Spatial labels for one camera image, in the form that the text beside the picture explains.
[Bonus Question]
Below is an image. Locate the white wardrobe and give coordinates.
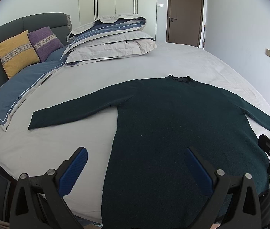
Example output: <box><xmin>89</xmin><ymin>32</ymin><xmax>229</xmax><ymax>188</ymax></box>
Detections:
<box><xmin>78</xmin><ymin>0</ymin><xmax>157</xmax><ymax>37</ymax></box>

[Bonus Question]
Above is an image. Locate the dark green knit sweater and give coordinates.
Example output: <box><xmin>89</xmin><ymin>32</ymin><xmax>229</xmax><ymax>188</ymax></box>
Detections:
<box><xmin>29</xmin><ymin>76</ymin><xmax>270</xmax><ymax>228</ymax></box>

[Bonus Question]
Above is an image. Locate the yellow patterned cushion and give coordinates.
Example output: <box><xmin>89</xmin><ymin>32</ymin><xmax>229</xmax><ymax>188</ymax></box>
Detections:
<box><xmin>0</xmin><ymin>30</ymin><xmax>40</xmax><ymax>79</ymax></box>

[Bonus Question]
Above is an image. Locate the grey bed sheet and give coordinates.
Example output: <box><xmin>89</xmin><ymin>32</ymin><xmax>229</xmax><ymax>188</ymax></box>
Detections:
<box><xmin>0</xmin><ymin>44</ymin><xmax>270</xmax><ymax>228</ymax></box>

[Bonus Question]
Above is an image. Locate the folded grey blue duvet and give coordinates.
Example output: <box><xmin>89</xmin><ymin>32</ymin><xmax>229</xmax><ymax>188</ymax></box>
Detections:
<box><xmin>61</xmin><ymin>14</ymin><xmax>157</xmax><ymax>66</ymax></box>

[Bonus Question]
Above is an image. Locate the purple patterned cushion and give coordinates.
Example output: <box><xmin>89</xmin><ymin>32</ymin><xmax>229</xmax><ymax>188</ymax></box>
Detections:
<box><xmin>28</xmin><ymin>26</ymin><xmax>64</xmax><ymax>62</ymax></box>

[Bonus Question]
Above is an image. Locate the dark grey upholstered headboard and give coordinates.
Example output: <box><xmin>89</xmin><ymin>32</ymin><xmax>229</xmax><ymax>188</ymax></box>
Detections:
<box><xmin>0</xmin><ymin>12</ymin><xmax>72</xmax><ymax>87</ymax></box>

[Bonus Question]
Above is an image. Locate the brown wooden door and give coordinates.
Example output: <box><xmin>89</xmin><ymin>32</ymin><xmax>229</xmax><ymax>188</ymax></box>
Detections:
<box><xmin>166</xmin><ymin>0</ymin><xmax>204</xmax><ymax>47</ymax></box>

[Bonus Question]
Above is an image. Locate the beige wall switch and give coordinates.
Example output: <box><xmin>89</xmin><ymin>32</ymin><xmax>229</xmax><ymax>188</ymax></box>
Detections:
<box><xmin>265</xmin><ymin>49</ymin><xmax>270</xmax><ymax>57</ymax></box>

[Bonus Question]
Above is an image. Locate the blue pillow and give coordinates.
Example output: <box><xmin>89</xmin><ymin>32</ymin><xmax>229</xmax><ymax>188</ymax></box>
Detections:
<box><xmin>0</xmin><ymin>47</ymin><xmax>66</xmax><ymax>131</ymax></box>

